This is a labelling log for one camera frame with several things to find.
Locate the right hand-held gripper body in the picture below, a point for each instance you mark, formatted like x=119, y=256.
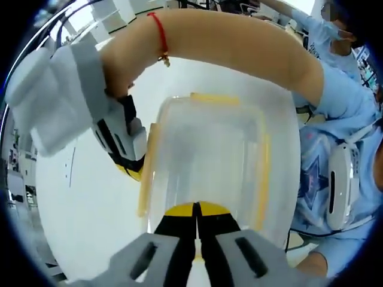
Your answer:
x=60, y=95

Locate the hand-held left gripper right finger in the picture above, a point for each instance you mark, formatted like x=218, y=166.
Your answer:
x=245, y=257

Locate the person's right hand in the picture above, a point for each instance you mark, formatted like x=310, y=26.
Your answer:
x=131, y=53

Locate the clear storage box yellow latches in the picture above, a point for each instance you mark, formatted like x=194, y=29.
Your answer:
x=209, y=143

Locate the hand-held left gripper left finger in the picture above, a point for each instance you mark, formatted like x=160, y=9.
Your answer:
x=140, y=260

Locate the white worn chest device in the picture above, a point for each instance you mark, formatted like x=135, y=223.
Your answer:
x=338, y=185

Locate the person in blue shirt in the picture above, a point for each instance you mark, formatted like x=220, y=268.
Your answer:
x=344, y=113

